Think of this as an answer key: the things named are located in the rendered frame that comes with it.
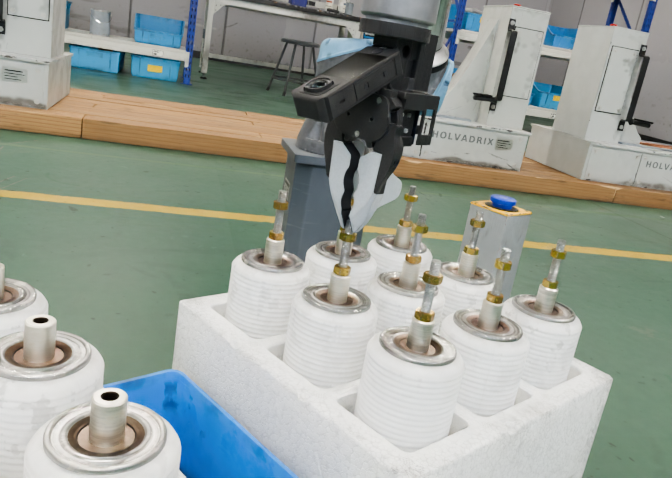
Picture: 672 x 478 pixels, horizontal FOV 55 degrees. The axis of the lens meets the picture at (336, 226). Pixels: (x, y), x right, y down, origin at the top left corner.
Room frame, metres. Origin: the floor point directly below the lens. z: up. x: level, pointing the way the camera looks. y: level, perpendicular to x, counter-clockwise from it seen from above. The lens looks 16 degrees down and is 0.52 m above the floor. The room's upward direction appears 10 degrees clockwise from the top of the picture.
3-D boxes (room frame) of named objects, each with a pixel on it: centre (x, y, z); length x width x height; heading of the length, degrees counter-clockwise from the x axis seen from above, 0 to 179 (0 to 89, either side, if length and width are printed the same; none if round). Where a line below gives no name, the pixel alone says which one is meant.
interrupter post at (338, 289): (0.66, -0.01, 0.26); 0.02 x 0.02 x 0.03
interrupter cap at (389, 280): (0.74, -0.10, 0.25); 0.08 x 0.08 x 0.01
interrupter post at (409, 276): (0.74, -0.10, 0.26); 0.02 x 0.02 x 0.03
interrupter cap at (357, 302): (0.66, -0.01, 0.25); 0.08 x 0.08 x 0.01
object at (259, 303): (0.74, 0.07, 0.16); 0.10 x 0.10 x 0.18
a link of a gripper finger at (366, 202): (0.66, -0.04, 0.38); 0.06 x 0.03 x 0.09; 140
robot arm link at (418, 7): (0.67, -0.02, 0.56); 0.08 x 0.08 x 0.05
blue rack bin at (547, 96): (6.29, -1.73, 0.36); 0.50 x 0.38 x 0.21; 14
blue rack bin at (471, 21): (6.06, -0.89, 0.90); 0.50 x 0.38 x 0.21; 17
